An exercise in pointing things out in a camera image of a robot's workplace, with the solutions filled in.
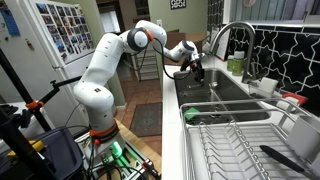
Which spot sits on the black stand with orange clamp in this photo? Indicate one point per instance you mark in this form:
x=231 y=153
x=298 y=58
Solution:
x=16 y=83

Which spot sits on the brown cardboard box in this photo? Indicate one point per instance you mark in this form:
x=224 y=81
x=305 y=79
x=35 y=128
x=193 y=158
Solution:
x=175 y=38

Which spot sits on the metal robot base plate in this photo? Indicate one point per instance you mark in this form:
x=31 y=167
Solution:
x=116 y=153

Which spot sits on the chrome gooseneck faucet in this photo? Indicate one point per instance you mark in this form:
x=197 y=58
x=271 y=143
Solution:
x=250 y=53

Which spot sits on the red rimmed white scrubber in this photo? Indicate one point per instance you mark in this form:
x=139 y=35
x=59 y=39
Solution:
x=295 y=96

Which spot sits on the black kitchen utensil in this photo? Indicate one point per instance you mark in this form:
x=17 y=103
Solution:
x=280 y=158

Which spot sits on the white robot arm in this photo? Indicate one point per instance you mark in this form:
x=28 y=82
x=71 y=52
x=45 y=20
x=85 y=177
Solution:
x=100 y=66

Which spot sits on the dark grey floor mat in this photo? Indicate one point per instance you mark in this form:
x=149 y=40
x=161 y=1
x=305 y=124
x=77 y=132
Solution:
x=146 y=120

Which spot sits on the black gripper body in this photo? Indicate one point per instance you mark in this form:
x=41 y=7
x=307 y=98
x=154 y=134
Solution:
x=196 y=64

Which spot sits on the wooden robot platform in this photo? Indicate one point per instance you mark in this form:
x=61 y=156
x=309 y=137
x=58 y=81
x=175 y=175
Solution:
x=140 y=146

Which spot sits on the small green white-capped bottle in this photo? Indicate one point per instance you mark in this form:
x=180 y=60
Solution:
x=230 y=63

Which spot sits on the photo collage poster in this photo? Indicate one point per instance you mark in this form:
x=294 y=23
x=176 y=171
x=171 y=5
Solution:
x=63 y=30

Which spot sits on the black camera tripod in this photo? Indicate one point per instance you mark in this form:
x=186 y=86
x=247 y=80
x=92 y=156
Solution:
x=16 y=146

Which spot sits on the black white patterned picture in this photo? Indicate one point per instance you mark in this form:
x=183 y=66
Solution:
x=177 y=4

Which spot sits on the dark blue storage tote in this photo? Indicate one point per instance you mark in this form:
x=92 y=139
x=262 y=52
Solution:
x=63 y=153

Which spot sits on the white framed window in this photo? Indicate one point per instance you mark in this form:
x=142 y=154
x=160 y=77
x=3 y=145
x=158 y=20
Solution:
x=273 y=10

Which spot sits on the green sponge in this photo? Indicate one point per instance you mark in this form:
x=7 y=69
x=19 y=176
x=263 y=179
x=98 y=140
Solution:
x=191 y=114

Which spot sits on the clear plastic sponge holder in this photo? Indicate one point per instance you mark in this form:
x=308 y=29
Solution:
x=255 y=90

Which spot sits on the white light switch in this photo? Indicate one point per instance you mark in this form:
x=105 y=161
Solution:
x=159 y=24

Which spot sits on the blue paper sheet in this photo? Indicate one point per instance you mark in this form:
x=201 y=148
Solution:
x=11 y=23

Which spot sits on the large green white-capped bottle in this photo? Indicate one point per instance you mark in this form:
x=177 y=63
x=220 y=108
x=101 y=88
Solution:
x=238 y=65

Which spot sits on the white paper notepad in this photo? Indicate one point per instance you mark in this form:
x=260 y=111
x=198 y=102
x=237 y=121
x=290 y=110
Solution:
x=223 y=46

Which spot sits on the stainless steel sink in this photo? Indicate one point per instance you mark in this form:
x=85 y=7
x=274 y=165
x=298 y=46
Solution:
x=186 y=96

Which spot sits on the white refrigerator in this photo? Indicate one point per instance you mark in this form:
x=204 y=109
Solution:
x=33 y=73

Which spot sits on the white utensil caddy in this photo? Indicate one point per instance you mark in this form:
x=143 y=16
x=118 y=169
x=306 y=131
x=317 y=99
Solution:
x=303 y=138

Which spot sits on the metal dish drying rack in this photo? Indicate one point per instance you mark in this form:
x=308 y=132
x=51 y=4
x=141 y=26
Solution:
x=216 y=160

